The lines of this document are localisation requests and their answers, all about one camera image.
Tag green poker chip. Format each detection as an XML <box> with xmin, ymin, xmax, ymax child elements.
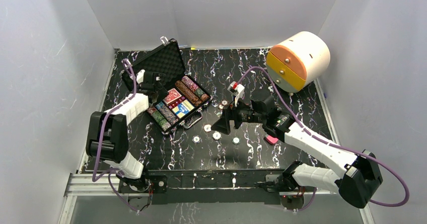
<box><xmin>232</xmin><ymin>137</ymin><xmax>240</xmax><ymax>145</ymax></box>

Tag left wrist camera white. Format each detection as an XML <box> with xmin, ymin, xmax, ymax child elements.
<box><xmin>135</xmin><ymin>69</ymin><xmax>146</xmax><ymax>84</ymax></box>

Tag black poker chip case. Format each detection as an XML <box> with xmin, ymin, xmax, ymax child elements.
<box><xmin>121</xmin><ymin>39</ymin><xmax>211</xmax><ymax>134</ymax></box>

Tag blue white poker chip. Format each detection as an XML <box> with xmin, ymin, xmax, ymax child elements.
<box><xmin>192</xmin><ymin>135</ymin><xmax>201</xmax><ymax>144</ymax></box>

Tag red white poker chip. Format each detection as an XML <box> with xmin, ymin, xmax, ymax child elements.
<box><xmin>203</xmin><ymin>124</ymin><xmax>211</xmax><ymax>132</ymax></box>

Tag purple green chip row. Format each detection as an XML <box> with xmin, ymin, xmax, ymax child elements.
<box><xmin>181</xmin><ymin>76</ymin><xmax>209</xmax><ymax>101</ymax></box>

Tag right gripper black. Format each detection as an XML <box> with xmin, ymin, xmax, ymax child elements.
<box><xmin>210</xmin><ymin>95</ymin><xmax>265</xmax><ymax>135</ymax></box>

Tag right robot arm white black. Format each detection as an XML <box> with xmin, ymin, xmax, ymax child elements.
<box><xmin>211</xmin><ymin>96</ymin><xmax>383</xmax><ymax>208</ymax></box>

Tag aluminium rail frame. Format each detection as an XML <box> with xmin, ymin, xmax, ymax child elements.
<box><xmin>58</xmin><ymin>173</ymin><xmax>121</xmax><ymax>224</ymax></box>

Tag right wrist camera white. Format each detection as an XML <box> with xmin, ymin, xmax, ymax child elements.
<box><xmin>227</xmin><ymin>82</ymin><xmax>245</xmax><ymax>106</ymax></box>

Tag red green chip row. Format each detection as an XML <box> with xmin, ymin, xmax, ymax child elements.
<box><xmin>147</xmin><ymin>106</ymin><xmax>171</xmax><ymax>131</ymax></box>

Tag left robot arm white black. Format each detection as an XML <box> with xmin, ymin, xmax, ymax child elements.
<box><xmin>86</xmin><ymin>70</ymin><xmax>168</xmax><ymax>192</ymax></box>

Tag red playing card deck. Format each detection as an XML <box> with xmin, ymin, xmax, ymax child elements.
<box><xmin>163</xmin><ymin>88</ymin><xmax>182</xmax><ymax>106</ymax></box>

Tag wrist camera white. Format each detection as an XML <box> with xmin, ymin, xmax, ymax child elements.
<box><xmin>135</xmin><ymin>69</ymin><xmax>146</xmax><ymax>84</ymax></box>
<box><xmin>227</xmin><ymin>82</ymin><xmax>245</xmax><ymax>106</ymax></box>

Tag red dice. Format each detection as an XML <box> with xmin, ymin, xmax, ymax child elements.
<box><xmin>168</xmin><ymin>96</ymin><xmax>186</xmax><ymax>109</ymax></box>

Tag round orange yellow drawer cabinet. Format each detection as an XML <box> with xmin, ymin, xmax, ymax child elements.
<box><xmin>265</xmin><ymin>31</ymin><xmax>331</xmax><ymax>93</ymax></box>

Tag pink dealer button block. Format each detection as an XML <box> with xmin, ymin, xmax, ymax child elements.
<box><xmin>264</xmin><ymin>135</ymin><xmax>278</xmax><ymax>145</ymax></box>

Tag grey white poker chip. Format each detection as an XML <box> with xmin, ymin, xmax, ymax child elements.
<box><xmin>212</xmin><ymin>131</ymin><xmax>222</xmax><ymax>141</ymax></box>

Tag blue playing card deck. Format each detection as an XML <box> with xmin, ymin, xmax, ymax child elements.
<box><xmin>172</xmin><ymin>100</ymin><xmax>194</xmax><ymax>119</ymax></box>

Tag blue orange chip row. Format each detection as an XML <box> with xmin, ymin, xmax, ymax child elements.
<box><xmin>156</xmin><ymin>102</ymin><xmax>178</xmax><ymax>125</ymax></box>

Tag brown chip row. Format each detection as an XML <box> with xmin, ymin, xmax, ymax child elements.
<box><xmin>175</xmin><ymin>81</ymin><xmax>202</xmax><ymax>107</ymax></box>

